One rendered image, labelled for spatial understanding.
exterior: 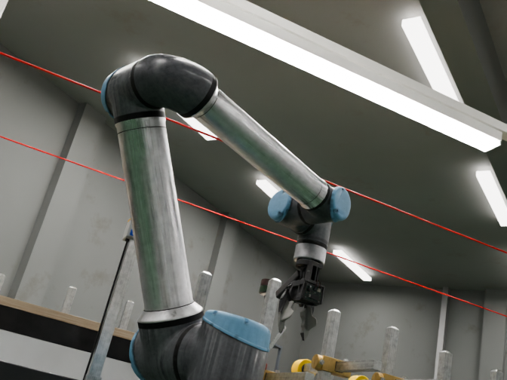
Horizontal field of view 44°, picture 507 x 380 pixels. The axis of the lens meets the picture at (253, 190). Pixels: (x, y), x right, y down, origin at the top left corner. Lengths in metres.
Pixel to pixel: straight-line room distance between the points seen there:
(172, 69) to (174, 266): 0.43
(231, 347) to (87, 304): 5.51
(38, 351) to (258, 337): 1.03
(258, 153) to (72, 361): 1.05
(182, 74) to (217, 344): 0.56
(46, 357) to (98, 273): 4.67
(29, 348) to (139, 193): 0.92
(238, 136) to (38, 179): 4.96
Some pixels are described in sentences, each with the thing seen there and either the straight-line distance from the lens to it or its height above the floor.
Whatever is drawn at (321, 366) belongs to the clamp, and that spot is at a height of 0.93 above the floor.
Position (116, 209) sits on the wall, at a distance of 6.96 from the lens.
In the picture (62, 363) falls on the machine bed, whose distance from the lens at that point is 2.17.
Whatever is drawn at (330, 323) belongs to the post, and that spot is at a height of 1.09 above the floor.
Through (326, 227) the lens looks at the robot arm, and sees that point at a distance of 1.80.
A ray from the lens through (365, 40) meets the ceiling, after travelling 4.68.
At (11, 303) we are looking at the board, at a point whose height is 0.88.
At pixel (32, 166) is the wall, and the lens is 6.25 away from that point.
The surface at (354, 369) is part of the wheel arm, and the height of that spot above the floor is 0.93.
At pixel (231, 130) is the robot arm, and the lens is 1.40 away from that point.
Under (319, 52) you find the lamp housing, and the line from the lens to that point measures 2.96.
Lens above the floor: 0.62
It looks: 22 degrees up
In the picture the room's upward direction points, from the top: 13 degrees clockwise
